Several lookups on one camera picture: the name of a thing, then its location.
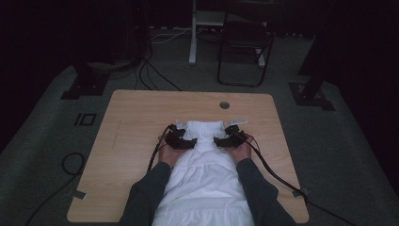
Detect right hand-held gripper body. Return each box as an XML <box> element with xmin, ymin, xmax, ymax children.
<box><xmin>224</xmin><ymin>119</ymin><xmax>248</xmax><ymax>149</ymax></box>

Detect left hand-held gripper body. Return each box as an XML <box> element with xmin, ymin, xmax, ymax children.
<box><xmin>164</xmin><ymin>120</ymin><xmax>188</xmax><ymax>149</ymax></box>

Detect white skirt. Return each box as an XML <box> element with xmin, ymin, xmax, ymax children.
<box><xmin>151</xmin><ymin>120</ymin><xmax>256</xmax><ymax>226</ymax></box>

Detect person's right hand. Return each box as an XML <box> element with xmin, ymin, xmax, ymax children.
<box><xmin>226</xmin><ymin>135</ymin><xmax>253</xmax><ymax>166</ymax></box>

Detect person's left hand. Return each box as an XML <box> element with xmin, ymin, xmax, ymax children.
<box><xmin>158</xmin><ymin>139</ymin><xmax>186</xmax><ymax>169</ymax></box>

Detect grey tape piece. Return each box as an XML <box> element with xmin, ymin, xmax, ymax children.
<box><xmin>291</xmin><ymin>187</ymin><xmax>310</xmax><ymax>198</ymax></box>
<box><xmin>72</xmin><ymin>189</ymin><xmax>88</xmax><ymax>201</ymax></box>

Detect black stand with square base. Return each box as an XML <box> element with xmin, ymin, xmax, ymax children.
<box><xmin>60</xmin><ymin>60</ymin><xmax>111</xmax><ymax>101</ymax></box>
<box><xmin>288</xmin><ymin>73</ymin><xmax>336</xmax><ymax>112</ymax></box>

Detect white metal stand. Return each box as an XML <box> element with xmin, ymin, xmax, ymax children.
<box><xmin>188</xmin><ymin>0</ymin><xmax>267</xmax><ymax>69</ymax></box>

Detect black folding chair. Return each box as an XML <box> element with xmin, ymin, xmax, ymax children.
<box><xmin>216</xmin><ymin>0</ymin><xmax>276</xmax><ymax>89</ymax></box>

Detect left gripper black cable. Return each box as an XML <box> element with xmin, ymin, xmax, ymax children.
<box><xmin>147</xmin><ymin>124</ymin><xmax>175</xmax><ymax>173</ymax></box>

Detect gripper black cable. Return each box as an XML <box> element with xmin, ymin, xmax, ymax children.
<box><xmin>147</xmin><ymin>124</ymin><xmax>175</xmax><ymax>173</ymax></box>
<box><xmin>233</xmin><ymin>131</ymin><xmax>359</xmax><ymax>226</ymax></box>

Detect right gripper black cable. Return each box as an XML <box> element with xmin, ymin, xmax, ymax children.
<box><xmin>233</xmin><ymin>131</ymin><xmax>359</xmax><ymax>226</ymax></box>

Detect black floor cables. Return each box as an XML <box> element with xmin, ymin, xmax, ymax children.
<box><xmin>135</xmin><ymin>56</ymin><xmax>183</xmax><ymax>92</ymax></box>

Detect white floor cable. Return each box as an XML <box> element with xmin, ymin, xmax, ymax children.
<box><xmin>150</xmin><ymin>27</ymin><xmax>193</xmax><ymax>44</ymax></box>

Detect black looped floor cable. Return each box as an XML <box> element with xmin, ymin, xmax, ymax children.
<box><xmin>24</xmin><ymin>152</ymin><xmax>87</xmax><ymax>226</ymax></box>

